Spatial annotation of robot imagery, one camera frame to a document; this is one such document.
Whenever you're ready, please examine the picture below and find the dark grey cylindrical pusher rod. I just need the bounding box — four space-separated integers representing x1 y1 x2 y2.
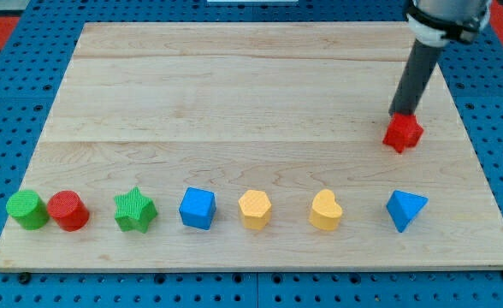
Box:
388 39 443 116

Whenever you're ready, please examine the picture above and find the red star block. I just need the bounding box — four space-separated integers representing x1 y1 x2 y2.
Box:
382 112 423 154

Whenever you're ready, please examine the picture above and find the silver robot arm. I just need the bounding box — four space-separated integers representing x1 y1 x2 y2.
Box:
388 0 491 116

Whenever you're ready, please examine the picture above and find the blue triangle block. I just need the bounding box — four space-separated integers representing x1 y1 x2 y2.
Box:
386 190 429 233

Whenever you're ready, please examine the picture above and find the yellow heart block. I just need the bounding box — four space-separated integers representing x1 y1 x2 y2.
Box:
308 189 343 231

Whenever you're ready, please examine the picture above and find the green star block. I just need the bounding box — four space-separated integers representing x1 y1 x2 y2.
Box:
114 187 158 234

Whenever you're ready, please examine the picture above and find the yellow hexagon block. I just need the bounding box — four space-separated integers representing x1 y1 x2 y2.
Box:
238 190 272 230

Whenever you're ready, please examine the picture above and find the light wooden board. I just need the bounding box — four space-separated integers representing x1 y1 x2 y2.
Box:
0 22 503 273

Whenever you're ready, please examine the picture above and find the blue cube block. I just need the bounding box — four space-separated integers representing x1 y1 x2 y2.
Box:
179 187 216 230

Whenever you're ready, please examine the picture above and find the red cylinder block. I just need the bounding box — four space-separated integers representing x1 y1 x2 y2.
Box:
46 190 90 232

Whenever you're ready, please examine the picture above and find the green cylinder block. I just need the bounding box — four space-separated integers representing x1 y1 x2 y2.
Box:
6 190 50 230

